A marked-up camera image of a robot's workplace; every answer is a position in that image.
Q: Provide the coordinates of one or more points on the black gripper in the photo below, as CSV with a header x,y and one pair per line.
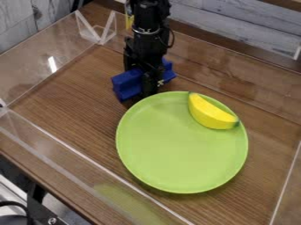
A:
x,y
143,53

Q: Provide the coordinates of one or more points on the blue block object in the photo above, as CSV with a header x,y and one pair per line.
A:
x,y
127,82

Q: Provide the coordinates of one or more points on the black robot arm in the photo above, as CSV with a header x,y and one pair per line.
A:
x,y
150,14

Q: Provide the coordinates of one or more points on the green round plate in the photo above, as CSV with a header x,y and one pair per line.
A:
x,y
170,152

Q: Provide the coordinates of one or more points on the yellow labelled tin can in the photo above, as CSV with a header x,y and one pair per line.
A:
x,y
129,15

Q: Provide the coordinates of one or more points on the yellow banana slice toy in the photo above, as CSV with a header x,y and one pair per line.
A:
x,y
209,115

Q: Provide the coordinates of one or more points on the clear acrylic triangle bracket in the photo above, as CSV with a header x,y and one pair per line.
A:
x,y
95,33

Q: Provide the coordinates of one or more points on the black clamp with cable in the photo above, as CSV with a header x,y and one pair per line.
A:
x,y
26,213

